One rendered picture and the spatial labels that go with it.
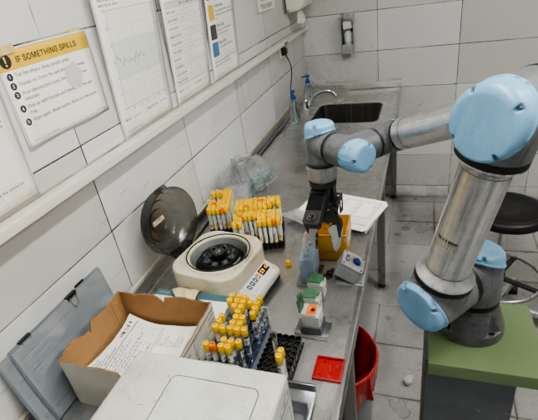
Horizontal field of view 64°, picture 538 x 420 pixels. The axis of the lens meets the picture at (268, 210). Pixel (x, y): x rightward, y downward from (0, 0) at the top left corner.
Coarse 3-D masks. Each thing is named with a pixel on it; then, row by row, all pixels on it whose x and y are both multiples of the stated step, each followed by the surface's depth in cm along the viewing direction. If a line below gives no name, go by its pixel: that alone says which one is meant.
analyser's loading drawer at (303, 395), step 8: (288, 384) 95; (296, 384) 94; (304, 384) 93; (312, 384) 93; (296, 392) 94; (304, 392) 94; (312, 392) 94; (296, 400) 89; (304, 400) 92; (312, 400) 92; (296, 408) 90; (304, 408) 89; (312, 408) 91; (296, 416) 89; (304, 416) 88
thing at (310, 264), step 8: (304, 248) 131; (312, 248) 130; (304, 256) 127; (312, 256) 127; (304, 264) 127; (312, 264) 126; (304, 272) 128; (312, 272) 128; (320, 272) 134; (304, 280) 130
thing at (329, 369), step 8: (320, 360) 106; (328, 360) 105; (336, 360) 105; (344, 360) 104; (320, 368) 103; (328, 368) 103; (336, 368) 103; (312, 376) 101; (320, 376) 102; (328, 376) 101; (336, 376) 101
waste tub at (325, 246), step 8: (344, 216) 145; (344, 224) 147; (320, 232) 151; (328, 232) 150; (344, 232) 148; (320, 240) 137; (328, 240) 136; (344, 240) 135; (320, 248) 139; (328, 248) 138; (344, 248) 136; (320, 256) 140; (328, 256) 140; (336, 256) 139
